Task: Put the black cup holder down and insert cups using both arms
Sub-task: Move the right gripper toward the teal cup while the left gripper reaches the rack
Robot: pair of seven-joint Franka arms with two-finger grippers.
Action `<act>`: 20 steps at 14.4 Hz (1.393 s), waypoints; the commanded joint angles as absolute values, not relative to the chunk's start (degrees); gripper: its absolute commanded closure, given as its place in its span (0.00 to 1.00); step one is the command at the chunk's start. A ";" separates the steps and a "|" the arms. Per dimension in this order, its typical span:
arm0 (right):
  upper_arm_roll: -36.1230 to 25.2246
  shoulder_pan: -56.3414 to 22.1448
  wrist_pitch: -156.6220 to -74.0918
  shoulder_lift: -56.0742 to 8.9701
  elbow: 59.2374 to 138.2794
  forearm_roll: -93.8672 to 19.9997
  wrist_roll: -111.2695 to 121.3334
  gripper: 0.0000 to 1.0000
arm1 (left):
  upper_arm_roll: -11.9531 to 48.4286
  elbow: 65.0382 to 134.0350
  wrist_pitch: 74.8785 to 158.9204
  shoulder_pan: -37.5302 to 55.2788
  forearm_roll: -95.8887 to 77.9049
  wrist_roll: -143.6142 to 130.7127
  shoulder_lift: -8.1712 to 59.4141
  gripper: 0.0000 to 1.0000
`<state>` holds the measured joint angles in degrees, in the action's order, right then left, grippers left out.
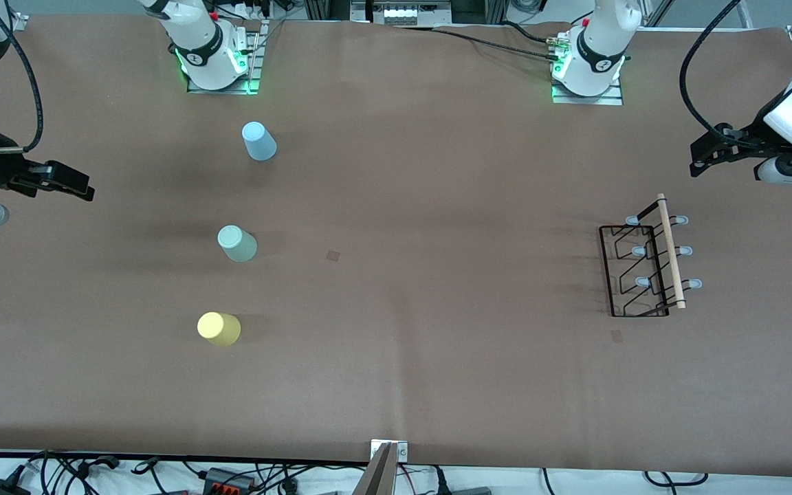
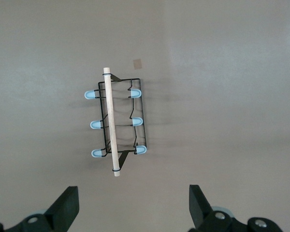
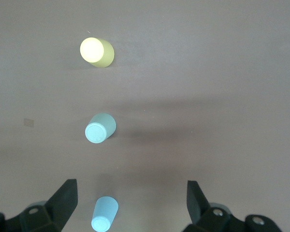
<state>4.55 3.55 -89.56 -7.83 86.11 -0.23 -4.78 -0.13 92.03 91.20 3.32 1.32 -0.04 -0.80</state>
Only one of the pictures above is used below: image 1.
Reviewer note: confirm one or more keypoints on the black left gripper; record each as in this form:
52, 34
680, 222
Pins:
752, 139

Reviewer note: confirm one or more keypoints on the pale green plastic cup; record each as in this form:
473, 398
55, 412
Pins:
236, 243

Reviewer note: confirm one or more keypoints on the yellow plastic cup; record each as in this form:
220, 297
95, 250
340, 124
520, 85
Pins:
218, 328

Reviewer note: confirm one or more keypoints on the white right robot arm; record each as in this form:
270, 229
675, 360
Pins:
200, 34

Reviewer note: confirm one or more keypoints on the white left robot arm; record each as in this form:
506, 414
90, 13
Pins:
599, 48

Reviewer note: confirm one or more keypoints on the light blue plastic cup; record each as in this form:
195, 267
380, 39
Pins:
258, 141

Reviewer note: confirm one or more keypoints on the black power adapter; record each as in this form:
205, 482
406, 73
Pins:
1, 488

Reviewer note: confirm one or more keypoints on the black orange connector box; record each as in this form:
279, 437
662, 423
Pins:
227, 479

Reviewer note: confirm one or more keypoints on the white power strip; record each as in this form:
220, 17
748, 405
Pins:
399, 12

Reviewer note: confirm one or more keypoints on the brown table cover sheet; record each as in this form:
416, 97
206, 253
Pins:
437, 378

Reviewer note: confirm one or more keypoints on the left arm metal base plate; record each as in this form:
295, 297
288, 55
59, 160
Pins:
588, 100

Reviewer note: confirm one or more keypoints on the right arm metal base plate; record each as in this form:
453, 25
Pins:
256, 62

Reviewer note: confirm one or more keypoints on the grey aluminium profile post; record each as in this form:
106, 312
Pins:
377, 478

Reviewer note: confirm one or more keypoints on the small metal bracket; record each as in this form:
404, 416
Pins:
401, 450

